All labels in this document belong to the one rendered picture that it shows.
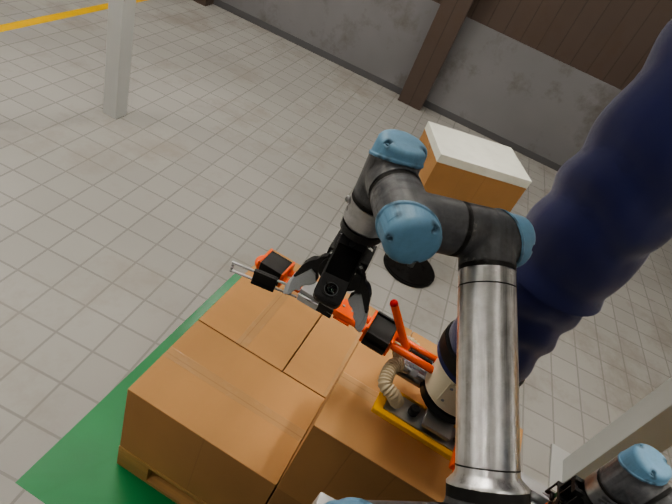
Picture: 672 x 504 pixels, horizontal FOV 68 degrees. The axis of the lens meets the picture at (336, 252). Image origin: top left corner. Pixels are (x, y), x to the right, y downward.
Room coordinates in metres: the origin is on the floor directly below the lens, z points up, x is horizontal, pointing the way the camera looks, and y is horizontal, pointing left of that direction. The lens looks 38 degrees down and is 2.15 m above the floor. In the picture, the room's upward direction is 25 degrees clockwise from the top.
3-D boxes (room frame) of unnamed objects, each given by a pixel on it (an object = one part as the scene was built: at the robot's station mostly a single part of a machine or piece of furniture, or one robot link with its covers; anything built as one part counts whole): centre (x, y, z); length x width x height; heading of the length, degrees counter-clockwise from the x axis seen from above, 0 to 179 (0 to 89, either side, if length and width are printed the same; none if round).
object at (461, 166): (2.96, -0.53, 0.82); 0.60 x 0.40 x 0.40; 108
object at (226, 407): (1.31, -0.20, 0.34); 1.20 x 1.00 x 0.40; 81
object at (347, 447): (0.97, -0.47, 0.74); 0.60 x 0.40 x 0.40; 82
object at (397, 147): (0.65, -0.02, 1.82); 0.09 x 0.08 x 0.11; 22
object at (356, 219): (0.65, -0.02, 1.74); 0.08 x 0.08 x 0.05
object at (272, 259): (1.07, 0.14, 1.18); 0.08 x 0.07 x 0.05; 81
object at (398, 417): (0.87, -0.44, 1.08); 0.34 x 0.10 x 0.05; 81
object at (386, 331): (1.00, -0.21, 1.18); 0.10 x 0.08 x 0.06; 171
